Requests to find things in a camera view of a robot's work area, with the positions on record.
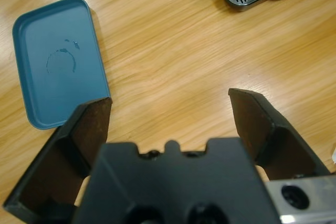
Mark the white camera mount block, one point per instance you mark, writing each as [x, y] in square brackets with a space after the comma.
[334, 155]

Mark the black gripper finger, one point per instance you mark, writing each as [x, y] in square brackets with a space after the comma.
[273, 142]
[63, 155]

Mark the teal plastic tray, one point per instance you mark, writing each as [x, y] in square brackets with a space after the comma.
[52, 90]

